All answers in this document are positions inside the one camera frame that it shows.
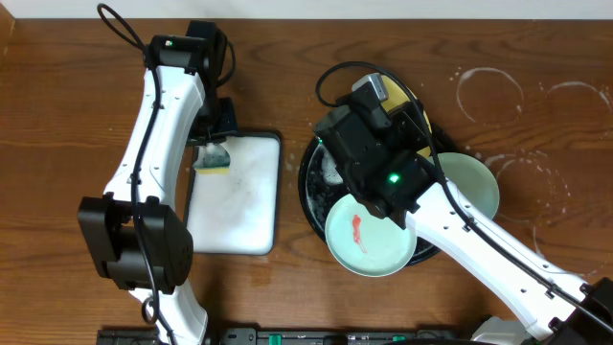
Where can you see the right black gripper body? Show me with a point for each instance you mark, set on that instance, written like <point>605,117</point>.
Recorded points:
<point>407,136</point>

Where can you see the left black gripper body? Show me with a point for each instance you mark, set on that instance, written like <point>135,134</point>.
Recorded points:
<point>214,135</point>

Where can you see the green yellow sponge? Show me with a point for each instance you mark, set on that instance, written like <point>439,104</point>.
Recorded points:
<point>212,158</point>

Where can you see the yellow plate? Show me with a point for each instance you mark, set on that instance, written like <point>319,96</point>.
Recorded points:
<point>396,99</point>

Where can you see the light green plate front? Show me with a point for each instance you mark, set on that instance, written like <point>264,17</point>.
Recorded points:
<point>366,245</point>

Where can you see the light green plate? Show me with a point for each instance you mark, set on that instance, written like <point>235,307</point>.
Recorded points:
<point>475,187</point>
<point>366,245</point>

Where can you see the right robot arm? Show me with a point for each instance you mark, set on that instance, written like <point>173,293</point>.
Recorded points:
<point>376,155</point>

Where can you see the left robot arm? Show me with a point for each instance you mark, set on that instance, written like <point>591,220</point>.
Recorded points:
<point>132,231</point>

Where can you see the round black tray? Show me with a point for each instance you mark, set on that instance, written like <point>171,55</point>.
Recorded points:
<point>319,191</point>

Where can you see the black rectangular foam tray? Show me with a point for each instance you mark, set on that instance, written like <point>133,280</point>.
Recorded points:
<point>235,212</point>

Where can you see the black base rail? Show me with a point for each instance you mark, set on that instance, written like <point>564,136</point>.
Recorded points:
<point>252,336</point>

